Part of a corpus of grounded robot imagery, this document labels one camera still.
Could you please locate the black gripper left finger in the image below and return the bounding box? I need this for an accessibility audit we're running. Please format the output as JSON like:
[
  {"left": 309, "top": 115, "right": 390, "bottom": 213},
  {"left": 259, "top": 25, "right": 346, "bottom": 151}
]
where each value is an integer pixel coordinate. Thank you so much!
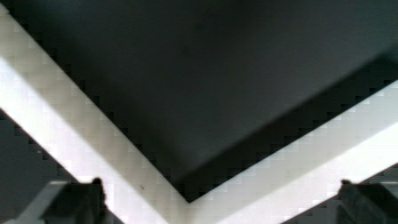
[{"left": 7, "top": 177, "right": 126, "bottom": 224}]

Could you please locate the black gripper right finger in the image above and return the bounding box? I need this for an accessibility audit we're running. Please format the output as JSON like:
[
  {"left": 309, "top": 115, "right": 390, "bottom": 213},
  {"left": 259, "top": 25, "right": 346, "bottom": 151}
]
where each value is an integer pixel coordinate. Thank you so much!
[{"left": 282, "top": 178, "right": 398, "bottom": 224}]

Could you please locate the white L-shaped table fence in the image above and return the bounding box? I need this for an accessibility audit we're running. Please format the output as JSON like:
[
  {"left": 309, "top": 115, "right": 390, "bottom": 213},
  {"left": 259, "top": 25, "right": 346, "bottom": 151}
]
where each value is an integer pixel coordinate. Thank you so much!
[{"left": 0, "top": 4, "right": 398, "bottom": 224}]

